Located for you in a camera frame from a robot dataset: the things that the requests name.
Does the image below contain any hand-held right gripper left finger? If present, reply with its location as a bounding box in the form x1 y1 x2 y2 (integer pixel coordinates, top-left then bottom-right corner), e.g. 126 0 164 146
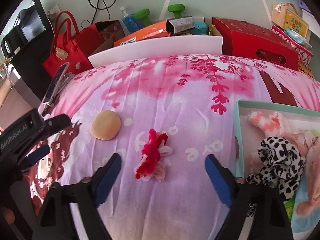
31 153 123 240

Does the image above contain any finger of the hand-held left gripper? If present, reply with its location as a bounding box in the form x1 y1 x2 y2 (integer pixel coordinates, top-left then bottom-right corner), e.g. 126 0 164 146
22 144 51 173
41 114 72 137

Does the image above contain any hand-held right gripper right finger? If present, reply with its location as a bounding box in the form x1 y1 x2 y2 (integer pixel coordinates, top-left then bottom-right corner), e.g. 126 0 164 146
204 154 294 240

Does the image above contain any teal-rimmed white cardboard box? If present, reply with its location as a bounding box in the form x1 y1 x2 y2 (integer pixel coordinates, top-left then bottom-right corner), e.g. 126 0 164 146
232 100 320 240

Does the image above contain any beige round puff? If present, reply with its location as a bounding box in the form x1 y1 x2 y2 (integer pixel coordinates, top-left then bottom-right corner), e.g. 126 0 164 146
90 110 122 140

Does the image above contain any red pipe cleaner flower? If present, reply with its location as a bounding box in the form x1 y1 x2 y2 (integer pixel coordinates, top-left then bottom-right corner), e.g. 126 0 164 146
134 129 174 182

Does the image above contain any leopard print cloth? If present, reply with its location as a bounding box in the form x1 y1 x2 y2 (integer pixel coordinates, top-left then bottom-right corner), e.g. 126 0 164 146
245 135 307 218

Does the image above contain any person's left hand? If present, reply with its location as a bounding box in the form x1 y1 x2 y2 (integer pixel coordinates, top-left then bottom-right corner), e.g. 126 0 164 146
0 204 15 228

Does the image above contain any smartphone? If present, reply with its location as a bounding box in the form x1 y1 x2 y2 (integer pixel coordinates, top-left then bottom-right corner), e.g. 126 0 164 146
41 62 70 105

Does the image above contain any metal phone stand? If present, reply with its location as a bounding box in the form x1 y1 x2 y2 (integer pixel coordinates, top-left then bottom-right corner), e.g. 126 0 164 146
41 72 75 117

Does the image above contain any red felt bag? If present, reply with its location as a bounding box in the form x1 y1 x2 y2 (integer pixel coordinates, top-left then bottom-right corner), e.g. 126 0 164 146
42 10 94 77

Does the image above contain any peach plush cloth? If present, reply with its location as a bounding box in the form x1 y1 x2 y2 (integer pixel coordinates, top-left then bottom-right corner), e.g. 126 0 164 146
291 129 320 180

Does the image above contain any black monitor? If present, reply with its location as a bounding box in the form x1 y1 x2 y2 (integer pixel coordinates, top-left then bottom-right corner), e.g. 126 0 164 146
1 0 48 55

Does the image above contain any dark red paper bag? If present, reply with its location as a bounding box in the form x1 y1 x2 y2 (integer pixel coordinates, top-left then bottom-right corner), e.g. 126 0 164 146
80 20 125 55

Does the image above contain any white foam board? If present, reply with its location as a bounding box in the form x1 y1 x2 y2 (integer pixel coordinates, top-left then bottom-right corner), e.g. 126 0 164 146
87 35 223 68

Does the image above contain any blue water bottle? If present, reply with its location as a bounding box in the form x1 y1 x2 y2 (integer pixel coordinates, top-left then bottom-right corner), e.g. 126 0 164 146
120 6 140 34

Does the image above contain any orange cardboard box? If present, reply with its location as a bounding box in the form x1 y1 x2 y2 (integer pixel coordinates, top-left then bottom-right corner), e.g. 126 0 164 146
114 19 170 47

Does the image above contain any green dumbbell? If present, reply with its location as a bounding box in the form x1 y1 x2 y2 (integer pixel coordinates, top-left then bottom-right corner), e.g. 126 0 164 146
134 8 152 27
167 4 186 19

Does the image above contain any red gift box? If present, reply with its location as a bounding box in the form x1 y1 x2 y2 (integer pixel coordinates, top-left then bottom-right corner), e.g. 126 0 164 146
212 17 299 70

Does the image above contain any brown cardboard box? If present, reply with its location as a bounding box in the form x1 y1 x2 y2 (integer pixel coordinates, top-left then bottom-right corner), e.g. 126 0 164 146
209 24 224 37

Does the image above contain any red and white patterned box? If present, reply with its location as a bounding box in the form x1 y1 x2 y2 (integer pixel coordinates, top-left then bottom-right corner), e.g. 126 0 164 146
271 25 314 68

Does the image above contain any teal speaker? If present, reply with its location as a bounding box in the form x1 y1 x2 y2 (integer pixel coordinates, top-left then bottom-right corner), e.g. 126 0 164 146
190 21 209 36

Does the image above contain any blue wet wipes packet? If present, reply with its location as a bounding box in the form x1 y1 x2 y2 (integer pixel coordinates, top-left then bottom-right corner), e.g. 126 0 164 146
285 29 313 49

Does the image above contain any yellow wooden gift case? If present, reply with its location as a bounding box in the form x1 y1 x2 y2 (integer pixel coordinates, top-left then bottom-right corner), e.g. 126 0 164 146
271 2 310 39

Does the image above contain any black cable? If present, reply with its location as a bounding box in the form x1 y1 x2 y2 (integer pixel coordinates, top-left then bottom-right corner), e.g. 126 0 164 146
80 0 118 29

